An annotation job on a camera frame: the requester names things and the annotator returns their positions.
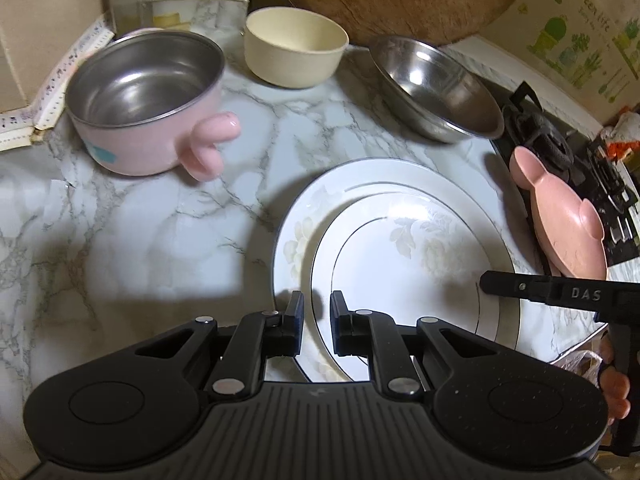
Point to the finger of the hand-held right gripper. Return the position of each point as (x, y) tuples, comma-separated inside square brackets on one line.
[(550, 290)]

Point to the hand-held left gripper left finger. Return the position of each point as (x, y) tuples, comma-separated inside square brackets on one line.
[(298, 317)]

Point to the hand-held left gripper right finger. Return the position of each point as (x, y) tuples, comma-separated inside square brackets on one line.
[(337, 325)]

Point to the small white floral plate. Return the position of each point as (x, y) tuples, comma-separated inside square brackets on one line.
[(400, 270)]

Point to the large white floral plate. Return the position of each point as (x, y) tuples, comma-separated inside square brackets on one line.
[(350, 175)]

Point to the pink pot with steel interior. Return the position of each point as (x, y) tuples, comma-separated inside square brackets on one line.
[(150, 145)]

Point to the cream bowl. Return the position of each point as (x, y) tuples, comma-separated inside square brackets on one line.
[(290, 65)]

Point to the person's right hand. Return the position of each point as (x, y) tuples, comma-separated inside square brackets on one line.
[(615, 392)]

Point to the clear plastic bag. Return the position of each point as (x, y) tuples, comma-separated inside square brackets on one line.
[(580, 367)]

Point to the pink mouse-shaped plate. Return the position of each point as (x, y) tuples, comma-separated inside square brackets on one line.
[(565, 220)]

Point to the black gas stove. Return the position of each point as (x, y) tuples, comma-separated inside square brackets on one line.
[(545, 140)]

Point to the white plastic bag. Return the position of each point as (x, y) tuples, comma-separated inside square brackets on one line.
[(625, 132)]

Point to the stainless steel bowl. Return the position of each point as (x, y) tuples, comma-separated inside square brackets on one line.
[(430, 90)]

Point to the cardboard box with printed flaps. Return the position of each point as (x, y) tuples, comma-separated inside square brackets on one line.
[(40, 25)]

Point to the green plant wall sticker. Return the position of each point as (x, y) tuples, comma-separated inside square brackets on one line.
[(575, 25)]

